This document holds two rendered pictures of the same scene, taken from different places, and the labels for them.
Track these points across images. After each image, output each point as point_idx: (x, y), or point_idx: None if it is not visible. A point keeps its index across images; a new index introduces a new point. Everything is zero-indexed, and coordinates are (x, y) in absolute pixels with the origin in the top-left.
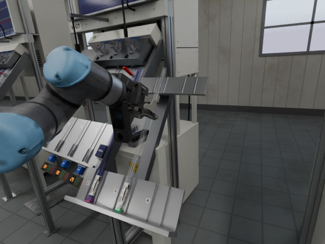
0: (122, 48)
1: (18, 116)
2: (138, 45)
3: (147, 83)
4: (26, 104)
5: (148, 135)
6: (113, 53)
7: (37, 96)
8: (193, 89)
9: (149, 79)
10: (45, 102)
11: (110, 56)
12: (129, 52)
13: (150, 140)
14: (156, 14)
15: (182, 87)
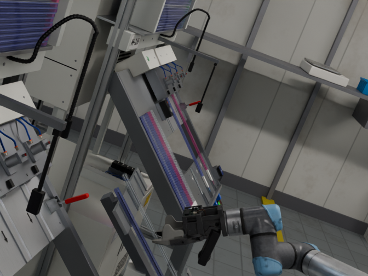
0: (3, 151)
1: (304, 242)
2: (27, 137)
3: (128, 202)
4: (294, 243)
5: (142, 259)
6: (0, 170)
7: (278, 245)
8: (143, 186)
9: (126, 196)
10: (281, 241)
11: (11, 182)
12: (35, 157)
13: (145, 262)
14: (33, 67)
15: (139, 189)
